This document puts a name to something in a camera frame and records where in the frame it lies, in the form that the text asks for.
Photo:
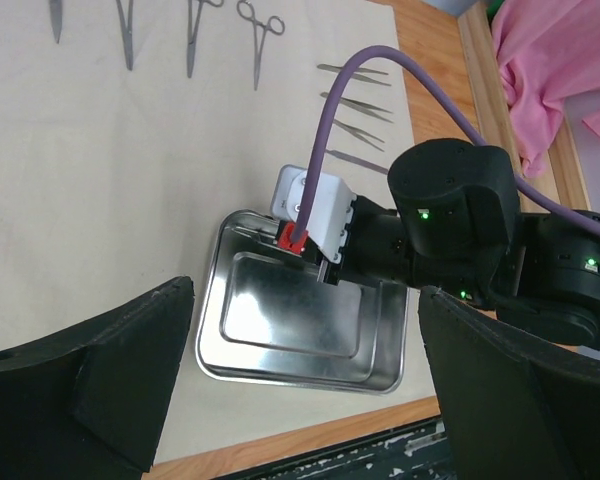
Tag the steel surgical scissors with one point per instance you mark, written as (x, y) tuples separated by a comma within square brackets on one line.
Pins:
[(56, 18)]

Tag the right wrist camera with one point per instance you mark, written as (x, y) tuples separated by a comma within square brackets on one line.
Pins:
[(331, 214)]

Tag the steel hemostat clamp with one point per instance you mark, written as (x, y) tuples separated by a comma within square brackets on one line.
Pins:
[(194, 17)]

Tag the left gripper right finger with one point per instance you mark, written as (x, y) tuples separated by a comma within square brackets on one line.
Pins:
[(514, 406)]

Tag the long steel hemostat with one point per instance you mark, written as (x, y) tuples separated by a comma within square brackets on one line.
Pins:
[(274, 25)]

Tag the beige cloth wrap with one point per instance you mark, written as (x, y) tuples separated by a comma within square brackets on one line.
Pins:
[(115, 178)]

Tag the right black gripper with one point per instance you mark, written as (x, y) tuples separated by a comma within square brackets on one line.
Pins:
[(452, 227)]

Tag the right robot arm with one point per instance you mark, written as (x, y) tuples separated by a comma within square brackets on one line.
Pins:
[(556, 279)]

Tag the pink t-shirt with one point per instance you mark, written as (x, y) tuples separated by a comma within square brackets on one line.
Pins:
[(546, 52)]

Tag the steel surgical forceps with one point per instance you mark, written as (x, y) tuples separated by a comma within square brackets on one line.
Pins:
[(367, 75)]

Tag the steel scalpel handle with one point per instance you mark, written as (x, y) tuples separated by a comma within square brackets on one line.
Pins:
[(357, 161)]

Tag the stainless steel tray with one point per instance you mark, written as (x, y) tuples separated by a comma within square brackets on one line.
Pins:
[(267, 319)]

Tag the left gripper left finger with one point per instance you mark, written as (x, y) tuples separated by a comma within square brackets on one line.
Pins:
[(90, 401)]

